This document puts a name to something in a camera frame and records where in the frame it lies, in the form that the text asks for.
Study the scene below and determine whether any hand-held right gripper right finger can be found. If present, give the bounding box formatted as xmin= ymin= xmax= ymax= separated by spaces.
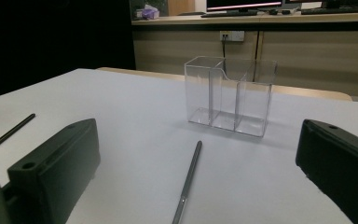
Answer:
xmin=295 ymin=119 xmax=358 ymax=224

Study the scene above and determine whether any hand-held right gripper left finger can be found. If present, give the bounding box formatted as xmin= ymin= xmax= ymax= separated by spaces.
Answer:
xmin=7 ymin=118 xmax=102 ymax=224

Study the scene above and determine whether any black slim makeup brush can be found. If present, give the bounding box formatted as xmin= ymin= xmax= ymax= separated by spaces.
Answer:
xmin=0 ymin=113 xmax=36 ymax=159

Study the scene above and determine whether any clear acrylic organizer box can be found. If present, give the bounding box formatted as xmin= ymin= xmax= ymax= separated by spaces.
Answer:
xmin=184 ymin=55 xmax=278 ymax=138

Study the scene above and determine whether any black pen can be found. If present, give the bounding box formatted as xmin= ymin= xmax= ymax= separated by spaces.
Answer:
xmin=172 ymin=140 xmax=203 ymax=224

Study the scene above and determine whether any wooden table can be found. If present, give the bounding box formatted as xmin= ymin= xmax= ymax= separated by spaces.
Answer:
xmin=96 ymin=66 xmax=353 ymax=102

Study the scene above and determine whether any white table mat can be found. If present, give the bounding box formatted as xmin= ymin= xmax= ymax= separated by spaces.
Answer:
xmin=0 ymin=68 xmax=358 ymax=224

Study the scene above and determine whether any black curtain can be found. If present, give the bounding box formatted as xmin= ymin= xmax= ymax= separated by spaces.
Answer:
xmin=0 ymin=0 xmax=137 ymax=102

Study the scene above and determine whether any black keyboard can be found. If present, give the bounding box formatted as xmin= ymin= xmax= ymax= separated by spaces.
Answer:
xmin=300 ymin=6 xmax=358 ymax=16
xmin=200 ymin=9 xmax=259 ymax=19

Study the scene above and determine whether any long beige counter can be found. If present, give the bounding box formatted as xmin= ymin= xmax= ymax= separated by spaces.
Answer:
xmin=131 ymin=11 xmax=358 ymax=32

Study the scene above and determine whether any purple plastic bag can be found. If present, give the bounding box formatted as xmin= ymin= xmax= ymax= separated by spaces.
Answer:
xmin=135 ymin=4 xmax=160 ymax=21

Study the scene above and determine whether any black computer monitor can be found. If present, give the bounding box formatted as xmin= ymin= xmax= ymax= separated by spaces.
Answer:
xmin=206 ymin=0 xmax=283 ymax=12

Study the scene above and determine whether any white wall socket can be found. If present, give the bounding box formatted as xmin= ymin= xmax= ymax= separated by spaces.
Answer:
xmin=219 ymin=30 xmax=245 ymax=42

